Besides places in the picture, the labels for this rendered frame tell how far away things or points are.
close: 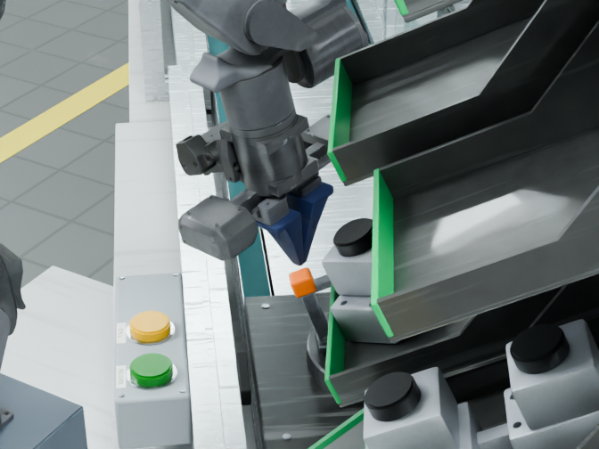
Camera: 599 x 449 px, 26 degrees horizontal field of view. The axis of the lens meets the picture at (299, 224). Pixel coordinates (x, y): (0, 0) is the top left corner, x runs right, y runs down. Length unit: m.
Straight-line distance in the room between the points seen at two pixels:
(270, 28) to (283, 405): 0.36
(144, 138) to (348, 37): 0.82
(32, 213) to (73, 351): 2.00
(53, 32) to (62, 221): 1.26
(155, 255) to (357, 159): 0.88
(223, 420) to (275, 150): 0.26
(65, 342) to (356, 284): 0.66
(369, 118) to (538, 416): 0.22
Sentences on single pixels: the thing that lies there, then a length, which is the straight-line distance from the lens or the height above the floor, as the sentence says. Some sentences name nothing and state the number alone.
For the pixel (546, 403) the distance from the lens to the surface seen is 0.69.
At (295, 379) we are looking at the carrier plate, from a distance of 1.20.
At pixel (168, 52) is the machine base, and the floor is 0.86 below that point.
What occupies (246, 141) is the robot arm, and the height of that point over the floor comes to 1.22.
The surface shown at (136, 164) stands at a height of 0.86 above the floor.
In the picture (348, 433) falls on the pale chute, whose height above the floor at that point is 1.06.
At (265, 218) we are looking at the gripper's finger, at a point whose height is 1.15.
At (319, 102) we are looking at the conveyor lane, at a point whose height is 0.92.
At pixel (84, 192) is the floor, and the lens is 3.50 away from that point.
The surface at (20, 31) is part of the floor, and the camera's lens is 4.54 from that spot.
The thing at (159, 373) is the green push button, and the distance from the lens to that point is 1.21.
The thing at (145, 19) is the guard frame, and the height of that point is 0.99.
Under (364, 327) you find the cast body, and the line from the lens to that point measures 0.85.
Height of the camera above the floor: 1.71
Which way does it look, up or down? 31 degrees down
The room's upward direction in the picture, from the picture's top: straight up
